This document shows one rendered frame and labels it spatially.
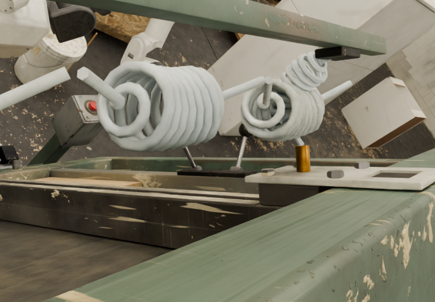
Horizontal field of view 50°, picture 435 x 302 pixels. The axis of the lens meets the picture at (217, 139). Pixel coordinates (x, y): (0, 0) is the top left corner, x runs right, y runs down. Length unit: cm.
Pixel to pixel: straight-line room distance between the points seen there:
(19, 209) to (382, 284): 74
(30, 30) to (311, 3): 251
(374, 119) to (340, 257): 575
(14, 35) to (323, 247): 105
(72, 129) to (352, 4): 216
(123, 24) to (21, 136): 121
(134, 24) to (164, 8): 325
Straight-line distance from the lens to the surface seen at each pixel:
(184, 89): 33
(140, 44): 138
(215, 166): 137
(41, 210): 89
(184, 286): 23
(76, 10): 131
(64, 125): 178
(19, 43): 125
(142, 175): 123
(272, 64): 355
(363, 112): 607
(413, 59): 937
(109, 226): 75
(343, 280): 27
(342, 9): 335
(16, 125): 279
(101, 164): 167
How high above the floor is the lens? 209
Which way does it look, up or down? 34 degrees down
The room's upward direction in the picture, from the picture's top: 51 degrees clockwise
